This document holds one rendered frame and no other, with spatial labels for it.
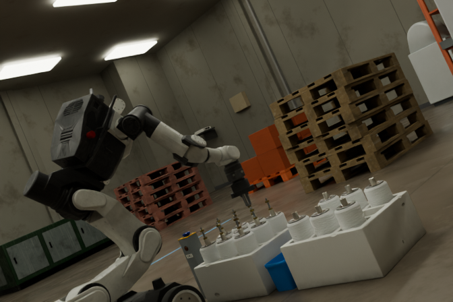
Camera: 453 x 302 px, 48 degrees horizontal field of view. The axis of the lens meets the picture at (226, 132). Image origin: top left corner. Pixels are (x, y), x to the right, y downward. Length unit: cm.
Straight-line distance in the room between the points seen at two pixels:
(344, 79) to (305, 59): 655
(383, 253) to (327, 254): 20
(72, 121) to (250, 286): 103
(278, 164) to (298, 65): 436
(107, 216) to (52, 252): 752
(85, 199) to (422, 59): 739
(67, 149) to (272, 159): 504
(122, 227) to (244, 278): 57
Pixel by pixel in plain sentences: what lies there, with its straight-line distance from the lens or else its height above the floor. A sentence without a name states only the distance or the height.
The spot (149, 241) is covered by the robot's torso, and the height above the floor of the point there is 39.
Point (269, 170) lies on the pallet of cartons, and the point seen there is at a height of 22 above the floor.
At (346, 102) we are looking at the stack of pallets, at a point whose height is 62.
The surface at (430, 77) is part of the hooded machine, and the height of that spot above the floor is 48.
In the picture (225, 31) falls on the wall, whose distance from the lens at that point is 1215.
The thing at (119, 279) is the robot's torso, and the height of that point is 30.
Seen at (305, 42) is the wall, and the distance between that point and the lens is 1082.
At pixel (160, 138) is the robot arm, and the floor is 78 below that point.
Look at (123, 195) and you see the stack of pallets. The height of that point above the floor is 74.
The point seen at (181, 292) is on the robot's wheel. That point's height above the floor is 17.
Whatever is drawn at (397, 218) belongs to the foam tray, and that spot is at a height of 12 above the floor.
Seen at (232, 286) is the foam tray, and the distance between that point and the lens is 231.
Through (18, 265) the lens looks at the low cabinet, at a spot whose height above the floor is 40.
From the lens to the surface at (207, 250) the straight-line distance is 238.
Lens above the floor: 57
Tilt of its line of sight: 3 degrees up
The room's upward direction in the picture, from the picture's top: 24 degrees counter-clockwise
